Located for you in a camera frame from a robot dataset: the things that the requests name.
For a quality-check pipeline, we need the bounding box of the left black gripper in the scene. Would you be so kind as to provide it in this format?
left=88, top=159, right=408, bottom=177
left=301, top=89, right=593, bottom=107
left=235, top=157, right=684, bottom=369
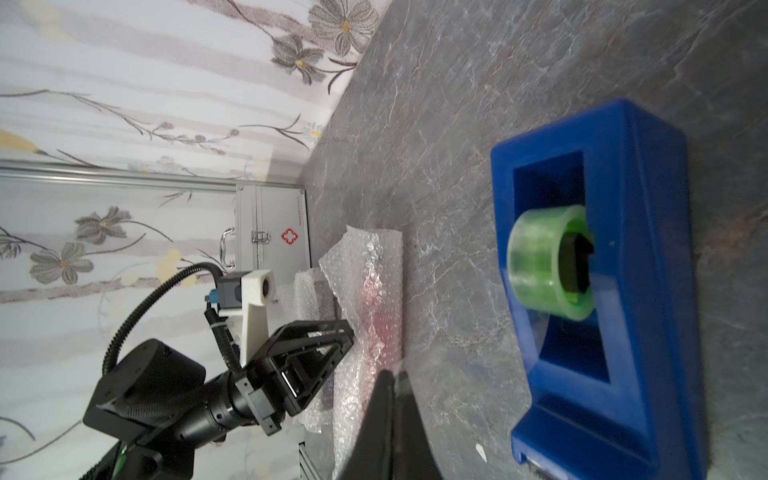
left=235, top=320, right=395, bottom=480

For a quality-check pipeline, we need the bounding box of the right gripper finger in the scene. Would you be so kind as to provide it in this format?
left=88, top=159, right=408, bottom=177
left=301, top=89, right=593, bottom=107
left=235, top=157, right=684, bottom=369
left=391, top=371, right=443, bottom=480

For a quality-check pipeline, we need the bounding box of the bubble wrap sheet stack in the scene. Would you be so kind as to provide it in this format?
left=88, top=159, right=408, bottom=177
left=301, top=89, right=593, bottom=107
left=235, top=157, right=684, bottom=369
left=319, top=226, right=403, bottom=479

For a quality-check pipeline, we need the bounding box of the blue tape dispenser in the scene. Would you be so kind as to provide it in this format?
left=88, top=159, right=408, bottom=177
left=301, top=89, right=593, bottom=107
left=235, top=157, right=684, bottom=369
left=491, top=99, right=708, bottom=479

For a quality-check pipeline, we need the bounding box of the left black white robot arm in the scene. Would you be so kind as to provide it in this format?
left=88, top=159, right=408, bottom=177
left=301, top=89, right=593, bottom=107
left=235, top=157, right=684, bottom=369
left=83, top=320, right=354, bottom=479

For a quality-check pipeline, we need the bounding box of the grey metal case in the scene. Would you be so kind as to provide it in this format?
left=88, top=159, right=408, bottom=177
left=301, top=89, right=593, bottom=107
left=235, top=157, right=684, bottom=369
left=219, top=184, right=311, bottom=285

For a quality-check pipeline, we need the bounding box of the green tape roll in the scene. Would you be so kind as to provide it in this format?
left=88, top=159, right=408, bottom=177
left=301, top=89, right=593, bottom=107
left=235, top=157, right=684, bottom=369
left=507, top=205, right=595, bottom=321

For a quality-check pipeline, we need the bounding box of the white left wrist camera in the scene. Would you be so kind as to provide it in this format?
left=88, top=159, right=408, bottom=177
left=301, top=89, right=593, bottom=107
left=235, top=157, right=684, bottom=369
left=207, top=270, right=277, bottom=367

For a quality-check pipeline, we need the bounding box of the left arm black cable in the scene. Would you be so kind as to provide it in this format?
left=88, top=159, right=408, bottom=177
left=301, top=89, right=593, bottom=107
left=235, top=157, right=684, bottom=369
left=100, top=262, right=226, bottom=376

